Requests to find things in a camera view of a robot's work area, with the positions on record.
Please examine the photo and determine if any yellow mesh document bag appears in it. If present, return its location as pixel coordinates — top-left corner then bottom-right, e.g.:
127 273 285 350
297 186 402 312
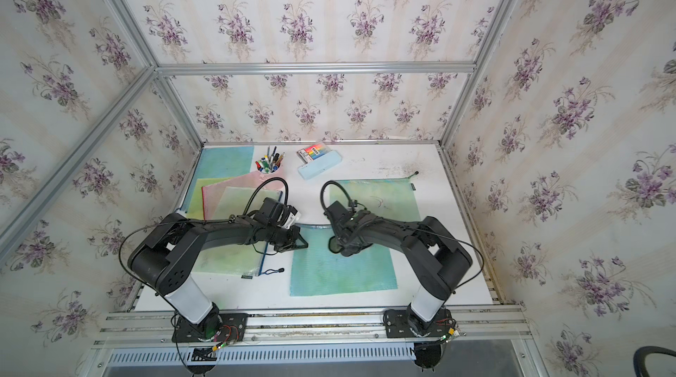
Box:
184 178 227 220

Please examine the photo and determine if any aluminium mounting rail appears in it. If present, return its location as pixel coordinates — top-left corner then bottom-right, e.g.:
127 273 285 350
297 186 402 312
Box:
93 305 533 349

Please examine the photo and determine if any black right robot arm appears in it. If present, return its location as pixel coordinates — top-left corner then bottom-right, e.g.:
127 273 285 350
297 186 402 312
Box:
324 201 474 327

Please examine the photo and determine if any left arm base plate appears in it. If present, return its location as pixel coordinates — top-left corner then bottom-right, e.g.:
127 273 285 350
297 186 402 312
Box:
172 313 249 344

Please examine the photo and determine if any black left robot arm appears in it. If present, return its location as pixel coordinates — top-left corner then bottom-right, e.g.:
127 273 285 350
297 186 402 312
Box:
127 197 308 328

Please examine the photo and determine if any blue mesh document bag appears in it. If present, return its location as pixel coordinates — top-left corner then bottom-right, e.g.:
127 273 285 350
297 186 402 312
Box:
179 146 254 212

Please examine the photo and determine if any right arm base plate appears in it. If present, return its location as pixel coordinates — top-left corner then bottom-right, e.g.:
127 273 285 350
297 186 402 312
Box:
383 308 458 339

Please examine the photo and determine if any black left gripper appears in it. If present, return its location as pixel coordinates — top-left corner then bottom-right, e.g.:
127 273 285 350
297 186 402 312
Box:
264 224 310 252

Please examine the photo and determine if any light blue booklet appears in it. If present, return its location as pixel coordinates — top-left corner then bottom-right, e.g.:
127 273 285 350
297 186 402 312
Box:
298 151 343 181

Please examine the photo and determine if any pale green rear document bag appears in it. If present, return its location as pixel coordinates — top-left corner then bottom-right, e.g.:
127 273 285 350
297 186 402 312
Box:
327 172 422 222

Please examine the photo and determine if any pink metal pen bucket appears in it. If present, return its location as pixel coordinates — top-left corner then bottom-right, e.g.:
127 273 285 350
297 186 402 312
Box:
254 146 285 181

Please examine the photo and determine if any light green document bag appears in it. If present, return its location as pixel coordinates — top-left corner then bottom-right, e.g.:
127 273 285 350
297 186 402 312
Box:
191 186 286 278

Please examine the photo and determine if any green and grey cleaning cloth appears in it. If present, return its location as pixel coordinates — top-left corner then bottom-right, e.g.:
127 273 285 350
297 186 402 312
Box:
327 236 359 257

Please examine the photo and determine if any pink mesh document bag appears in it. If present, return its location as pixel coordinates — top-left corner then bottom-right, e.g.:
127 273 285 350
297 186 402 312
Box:
202 172 269 220

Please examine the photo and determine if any large teal document bag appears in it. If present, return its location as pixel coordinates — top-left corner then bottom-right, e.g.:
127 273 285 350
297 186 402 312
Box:
290 227 398 297

